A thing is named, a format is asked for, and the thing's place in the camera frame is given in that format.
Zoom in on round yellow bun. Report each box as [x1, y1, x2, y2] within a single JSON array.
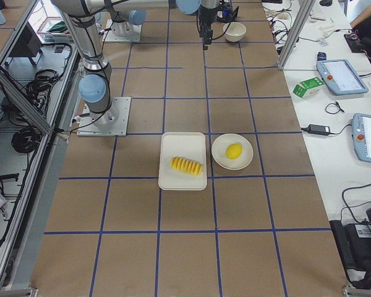
[[225, 143, 243, 160]]

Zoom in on black power adapter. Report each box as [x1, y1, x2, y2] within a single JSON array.
[[307, 124, 331, 136]]

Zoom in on lower teach pendant tablet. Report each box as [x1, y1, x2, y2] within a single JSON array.
[[351, 113, 371, 163]]

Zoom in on teach pendant tablet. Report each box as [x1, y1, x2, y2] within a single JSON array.
[[351, 113, 371, 163], [316, 59, 369, 95]]

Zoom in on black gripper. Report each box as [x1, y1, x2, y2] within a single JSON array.
[[198, 0, 218, 50]]

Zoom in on green white carton box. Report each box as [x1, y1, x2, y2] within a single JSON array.
[[292, 77, 324, 98]]

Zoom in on white round plate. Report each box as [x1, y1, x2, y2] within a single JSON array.
[[211, 134, 254, 170]]

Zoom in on white rectangular tray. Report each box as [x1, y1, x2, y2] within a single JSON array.
[[158, 132, 207, 191]]

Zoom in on upper teach pendant tablet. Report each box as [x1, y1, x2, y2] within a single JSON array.
[[316, 59, 369, 95]]

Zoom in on aluminium frame post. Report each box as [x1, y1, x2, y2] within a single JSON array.
[[277, 0, 315, 70]]

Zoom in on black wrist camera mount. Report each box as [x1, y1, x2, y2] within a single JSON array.
[[216, 1, 239, 24]]

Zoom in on yellow ridged bread roll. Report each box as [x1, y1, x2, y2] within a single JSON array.
[[170, 157, 203, 176]]

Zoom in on cream ceramic bowl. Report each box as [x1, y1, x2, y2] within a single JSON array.
[[223, 22, 247, 43]]

